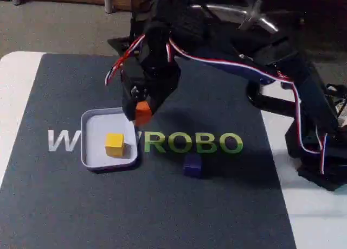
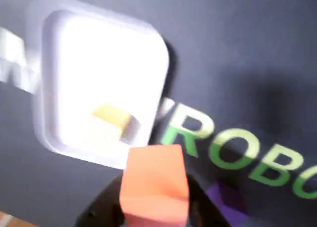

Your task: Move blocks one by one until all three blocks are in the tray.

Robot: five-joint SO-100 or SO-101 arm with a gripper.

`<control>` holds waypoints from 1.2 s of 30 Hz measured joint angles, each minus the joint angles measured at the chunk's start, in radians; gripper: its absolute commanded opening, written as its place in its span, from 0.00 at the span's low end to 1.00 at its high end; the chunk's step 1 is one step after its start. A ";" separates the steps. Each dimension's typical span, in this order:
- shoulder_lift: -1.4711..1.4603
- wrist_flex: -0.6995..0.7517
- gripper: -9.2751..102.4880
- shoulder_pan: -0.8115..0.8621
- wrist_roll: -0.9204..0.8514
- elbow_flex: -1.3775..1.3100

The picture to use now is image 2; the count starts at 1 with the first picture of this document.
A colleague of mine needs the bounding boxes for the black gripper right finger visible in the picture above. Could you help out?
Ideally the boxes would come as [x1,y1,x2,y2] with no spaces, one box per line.
[185,174,235,227]

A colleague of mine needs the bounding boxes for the orange wooden cube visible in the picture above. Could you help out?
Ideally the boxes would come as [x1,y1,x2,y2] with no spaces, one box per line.
[118,143,192,227]

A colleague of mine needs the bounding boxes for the black mat with lettering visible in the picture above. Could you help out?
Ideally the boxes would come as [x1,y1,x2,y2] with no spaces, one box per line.
[0,0,317,227]

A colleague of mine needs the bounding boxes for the white metal tray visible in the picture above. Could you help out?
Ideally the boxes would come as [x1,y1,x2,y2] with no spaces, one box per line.
[25,0,172,171]

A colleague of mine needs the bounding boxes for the purple wooden cube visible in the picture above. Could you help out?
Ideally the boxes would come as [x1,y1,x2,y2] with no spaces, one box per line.
[203,181,249,227]

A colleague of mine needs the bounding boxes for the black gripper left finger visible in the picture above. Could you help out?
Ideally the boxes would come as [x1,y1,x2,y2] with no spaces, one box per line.
[74,174,127,227]

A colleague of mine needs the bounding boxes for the yellow wooden cube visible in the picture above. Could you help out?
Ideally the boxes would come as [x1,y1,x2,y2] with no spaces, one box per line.
[90,101,140,139]

